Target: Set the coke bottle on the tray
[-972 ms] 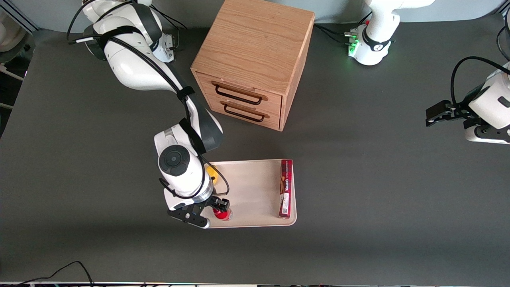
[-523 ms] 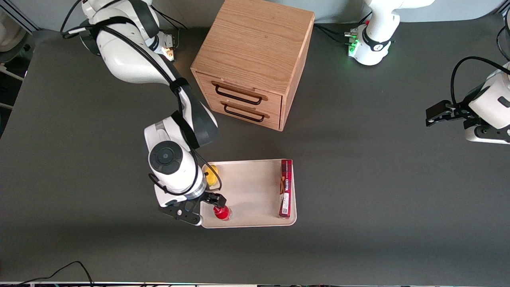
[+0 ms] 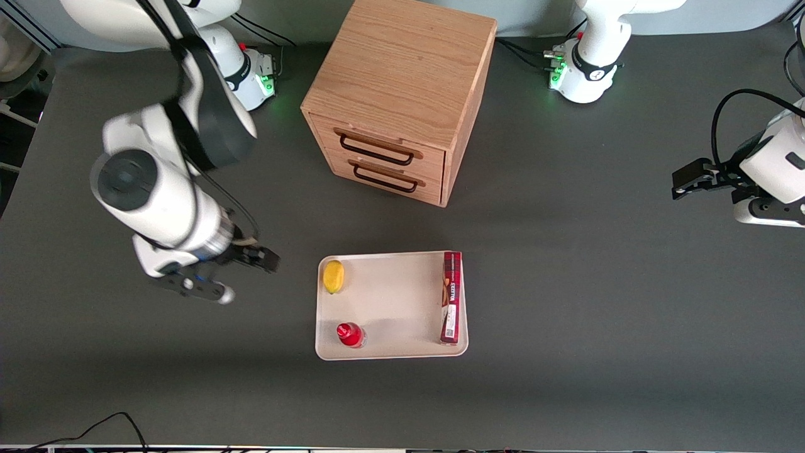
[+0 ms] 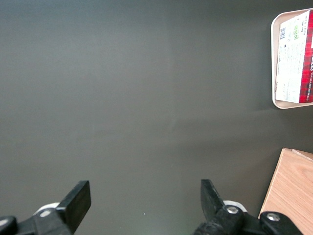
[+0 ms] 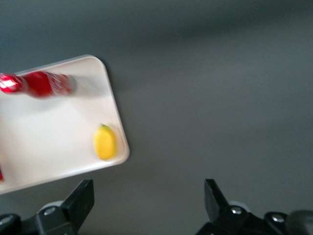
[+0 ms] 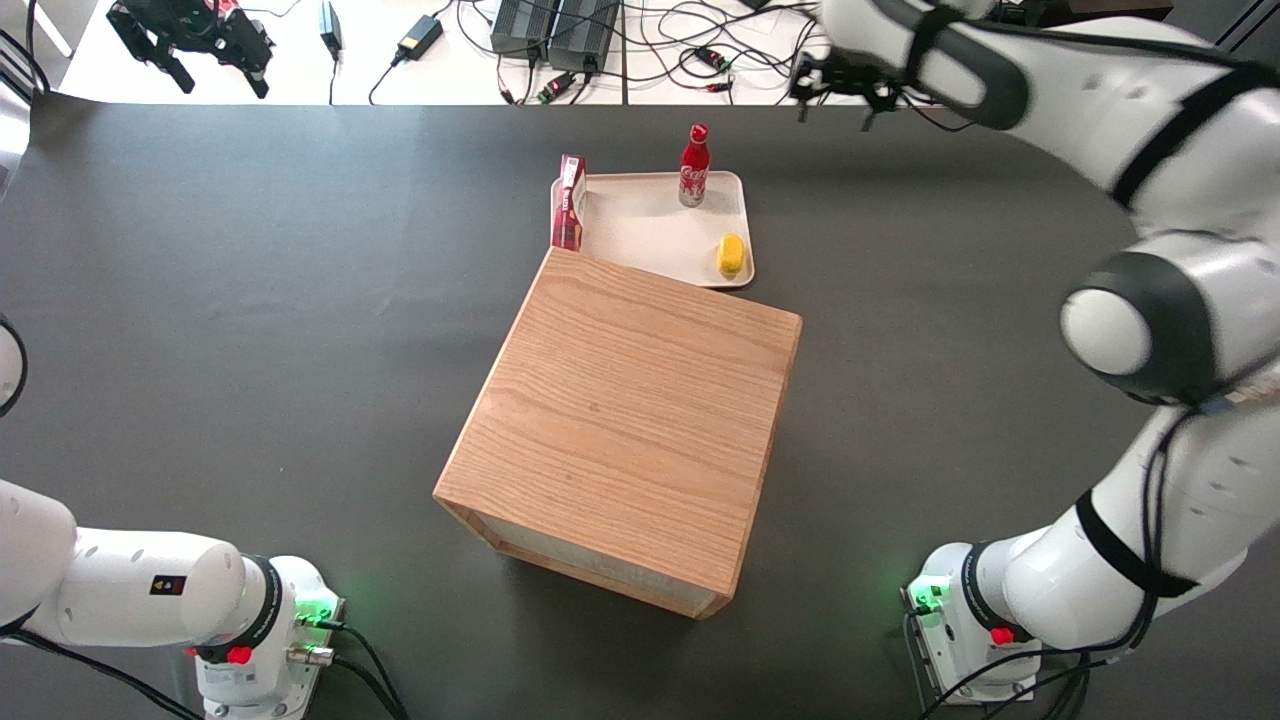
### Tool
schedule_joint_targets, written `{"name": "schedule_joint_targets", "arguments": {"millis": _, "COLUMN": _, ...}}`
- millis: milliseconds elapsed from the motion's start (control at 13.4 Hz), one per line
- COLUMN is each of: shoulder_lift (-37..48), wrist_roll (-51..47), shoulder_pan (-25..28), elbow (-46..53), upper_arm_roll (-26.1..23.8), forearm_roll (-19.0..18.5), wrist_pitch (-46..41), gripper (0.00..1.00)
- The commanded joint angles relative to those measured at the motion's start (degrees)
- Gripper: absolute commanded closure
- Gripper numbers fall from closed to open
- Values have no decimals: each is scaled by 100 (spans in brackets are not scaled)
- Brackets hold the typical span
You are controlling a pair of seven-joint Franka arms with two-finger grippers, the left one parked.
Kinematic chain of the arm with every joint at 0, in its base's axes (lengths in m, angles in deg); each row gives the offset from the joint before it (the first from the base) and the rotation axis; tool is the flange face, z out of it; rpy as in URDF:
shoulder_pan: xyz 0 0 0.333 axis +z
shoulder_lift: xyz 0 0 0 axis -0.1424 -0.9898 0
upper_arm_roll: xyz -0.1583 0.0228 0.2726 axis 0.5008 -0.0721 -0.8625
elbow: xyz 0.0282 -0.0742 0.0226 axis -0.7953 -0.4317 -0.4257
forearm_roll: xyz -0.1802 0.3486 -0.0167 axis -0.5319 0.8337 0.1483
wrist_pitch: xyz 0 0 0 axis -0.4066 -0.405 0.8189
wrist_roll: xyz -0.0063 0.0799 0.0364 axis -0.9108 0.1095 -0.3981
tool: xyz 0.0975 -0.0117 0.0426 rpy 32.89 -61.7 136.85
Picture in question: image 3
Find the thin black floor cable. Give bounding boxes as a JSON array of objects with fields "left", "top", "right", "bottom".
[{"left": 24, "top": 411, "right": 149, "bottom": 453}]

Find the beige rectangular tray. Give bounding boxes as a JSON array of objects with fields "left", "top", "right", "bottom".
[{"left": 314, "top": 251, "right": 469, "bottom": 361}]

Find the red plaid cookie box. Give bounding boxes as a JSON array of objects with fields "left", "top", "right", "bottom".
[{"left": 440, "top": 251, "right": 464, "bottom": 346}]

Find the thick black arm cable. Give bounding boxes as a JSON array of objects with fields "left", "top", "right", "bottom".
[{"left": 711, "top": 88, "right": 805, "bottom": 167}]

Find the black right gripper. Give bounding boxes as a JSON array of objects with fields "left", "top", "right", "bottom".
[{"left": 201, "top": 243, "right": 281, "bottom": 275}]

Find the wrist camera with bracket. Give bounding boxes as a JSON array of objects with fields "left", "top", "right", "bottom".
[
  {"left": 733, "top": 196, "right": 805, "bottom": 228},
  {"left": 150, "top": 263, "right": 237, "bottom": 306}
]

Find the aluminium frame profile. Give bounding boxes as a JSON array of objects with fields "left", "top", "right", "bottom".
[{"left": 0, "top": 0, "right": 60, "bottom": 55}]

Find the black arm base cable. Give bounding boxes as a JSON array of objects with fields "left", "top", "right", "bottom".
[
  {"left": 496, "top": 19, "right": 589, "bottom": 71},
  {"left": 230, "top": 14, "right": 301, "bottom": 79}
]

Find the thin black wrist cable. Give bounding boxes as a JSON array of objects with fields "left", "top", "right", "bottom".
[{"left": 200, "top": 173, "right": 261, "bottom": 246}]

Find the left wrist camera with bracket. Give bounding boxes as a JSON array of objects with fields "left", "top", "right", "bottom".
[{"left": 733, "top": 196, "right": 805, "bottom": 228}]

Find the red coke bottle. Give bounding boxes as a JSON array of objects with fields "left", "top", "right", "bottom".
[{"left": 336, "top": 322, "right": 367, "bottom": 350}]

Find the wooden two-drawer cabinet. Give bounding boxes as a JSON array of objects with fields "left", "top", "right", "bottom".
[{"left": 301, "top": 0, "right": 497, "bottom": 208}]

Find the yellow lemon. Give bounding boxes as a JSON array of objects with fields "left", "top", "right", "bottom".
[{"left": 323, "top": 259, "right": 345, "bottom": 295}]

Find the black looped cable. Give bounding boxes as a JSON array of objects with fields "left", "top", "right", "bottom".
[{"left": 782, "top": 13, "right": 805, "bottom": 98}]

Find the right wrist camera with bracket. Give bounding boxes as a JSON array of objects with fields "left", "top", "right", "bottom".
[{"left": 150, "top": 263, "right": 237, "bottom": 306}]

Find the black metal drawer handle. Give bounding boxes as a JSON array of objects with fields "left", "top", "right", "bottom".
[
  {"left": 339, "top": 133, "right": 416, "bottom": 167},
  {"left": 352, "top": 164, "right": 419, "bottom": 194}
]

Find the wooden drawer front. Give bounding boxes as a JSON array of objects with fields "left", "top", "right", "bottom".
[
  {"left": 309, "top": 115, "right": 447, "bottom": 182},
  {"left": 327, "top": 153, "right": 445, "bottom": 207}
]

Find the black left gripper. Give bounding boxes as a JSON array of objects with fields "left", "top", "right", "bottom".
[{"left": 672, "top": 134, "right": 773, "bottom": 201}]

